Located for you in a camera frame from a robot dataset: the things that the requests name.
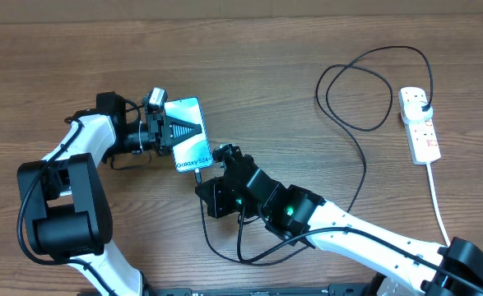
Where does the black USB charger cable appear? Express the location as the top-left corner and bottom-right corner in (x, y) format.
(193, 45), (434, 267)

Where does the blue Galaxy smartphone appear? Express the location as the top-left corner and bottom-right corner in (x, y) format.
(165, 97), (213, 173)

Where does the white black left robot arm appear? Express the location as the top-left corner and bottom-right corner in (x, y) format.
(16, 87), (211, 295)

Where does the white power strip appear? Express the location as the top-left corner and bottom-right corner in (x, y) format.
(397, 86), (441, 165)

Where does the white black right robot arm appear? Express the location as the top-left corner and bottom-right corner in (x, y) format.
(195, 156), (483, 295)

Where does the white charger plug adapter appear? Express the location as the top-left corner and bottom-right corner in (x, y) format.
(401, 100), (434, 124)

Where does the white power strip cord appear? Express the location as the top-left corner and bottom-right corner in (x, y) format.
(425, 162), (451, 247)

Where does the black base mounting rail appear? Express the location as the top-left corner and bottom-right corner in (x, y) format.
(143, 283), (369, 296)

